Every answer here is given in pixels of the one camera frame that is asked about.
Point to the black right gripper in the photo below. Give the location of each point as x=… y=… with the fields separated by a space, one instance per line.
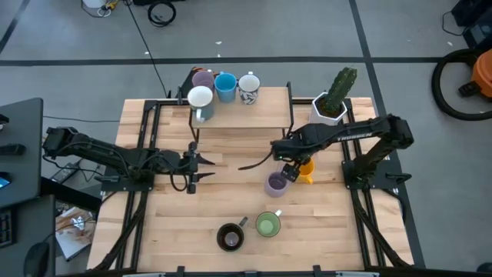
x=294 y=152

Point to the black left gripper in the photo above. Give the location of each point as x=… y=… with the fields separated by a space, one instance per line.
x=184 y=163

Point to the yellow ceramic mug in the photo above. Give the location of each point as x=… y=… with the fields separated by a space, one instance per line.
x=307 y=173

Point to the plain lilac ceramic mug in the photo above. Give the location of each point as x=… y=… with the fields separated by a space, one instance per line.
x=274 y=184

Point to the grey teal mug white inside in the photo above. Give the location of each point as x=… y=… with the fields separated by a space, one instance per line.
x=200 y=96

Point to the teal brown glazed mug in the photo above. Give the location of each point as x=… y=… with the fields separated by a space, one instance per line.
x=230 y=238

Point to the white blue patterned mug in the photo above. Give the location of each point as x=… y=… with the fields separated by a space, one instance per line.
x=249 y=82

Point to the blue ceramic mug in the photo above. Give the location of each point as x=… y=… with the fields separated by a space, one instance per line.
x=225 y=86

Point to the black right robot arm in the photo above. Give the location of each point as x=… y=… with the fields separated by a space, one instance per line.
x=353 y=131

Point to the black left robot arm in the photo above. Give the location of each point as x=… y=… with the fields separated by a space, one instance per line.
x=115 y=154

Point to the green cactus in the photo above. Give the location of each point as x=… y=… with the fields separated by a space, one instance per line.
x=340 y=88

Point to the black ramp orange striped edge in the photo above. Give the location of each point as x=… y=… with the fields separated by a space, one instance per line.
x=186 y=87

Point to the crumpled silver foil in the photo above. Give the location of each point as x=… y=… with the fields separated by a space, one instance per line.
x=78 y=222

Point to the black desk support bar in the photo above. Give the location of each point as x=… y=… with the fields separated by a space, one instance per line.
x=69 y=194

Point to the black power adapter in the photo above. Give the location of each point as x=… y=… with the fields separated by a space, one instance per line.
x=65 y=174

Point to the black computer mouse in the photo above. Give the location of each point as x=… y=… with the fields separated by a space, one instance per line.
x=36 y=257

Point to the black remote control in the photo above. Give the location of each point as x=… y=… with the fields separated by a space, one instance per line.
x=13 y=149

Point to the white bucket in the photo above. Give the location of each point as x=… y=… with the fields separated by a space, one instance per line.
x=93 y=3

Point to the black handheld device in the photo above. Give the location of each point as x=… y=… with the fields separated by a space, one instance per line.
x=4 y=181

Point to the orange vacuum cleaner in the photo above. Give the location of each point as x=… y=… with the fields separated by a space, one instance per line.
x=484 y=73

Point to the small black device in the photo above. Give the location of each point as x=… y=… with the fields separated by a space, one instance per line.
x=3 y=118

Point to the dark keypad panel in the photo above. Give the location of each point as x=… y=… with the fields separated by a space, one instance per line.
x=5 y=227

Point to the black box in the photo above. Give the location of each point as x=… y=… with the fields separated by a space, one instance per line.
x=480 y=34

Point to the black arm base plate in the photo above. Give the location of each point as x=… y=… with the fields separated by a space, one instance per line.
x=130 y=187
x=392 y=171

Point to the black aluminium rig frame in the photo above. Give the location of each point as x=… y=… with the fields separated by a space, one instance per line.
x=150 y=104

